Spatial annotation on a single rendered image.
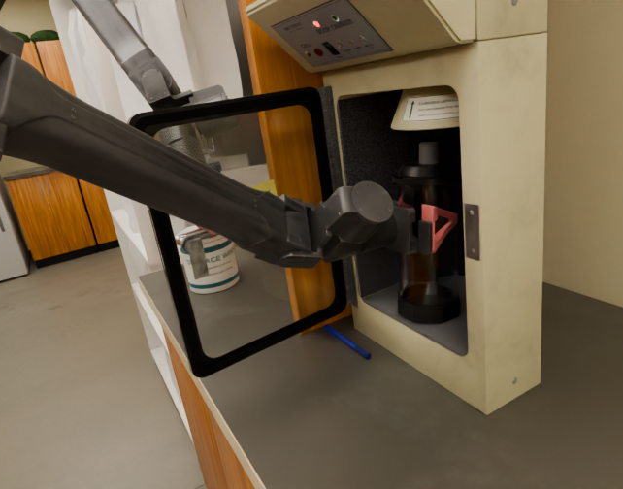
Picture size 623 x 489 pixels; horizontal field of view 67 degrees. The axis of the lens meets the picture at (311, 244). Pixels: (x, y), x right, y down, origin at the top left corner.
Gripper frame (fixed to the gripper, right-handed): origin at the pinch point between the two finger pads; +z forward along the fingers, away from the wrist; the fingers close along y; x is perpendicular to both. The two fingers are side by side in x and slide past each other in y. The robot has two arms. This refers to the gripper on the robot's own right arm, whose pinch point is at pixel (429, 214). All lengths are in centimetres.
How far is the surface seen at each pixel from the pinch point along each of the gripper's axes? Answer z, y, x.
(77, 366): -47, 242, 122
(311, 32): -15.5, 5.6, -26.6
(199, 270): -33.0, 12.4, 3.8
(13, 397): -81, 234, 124
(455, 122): -3.9, -8.4, -14.0
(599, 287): 37.9, -7.6, 20.5
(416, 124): -6.2, -3.8, -14.0
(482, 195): -7.8, -15.8, -6.1
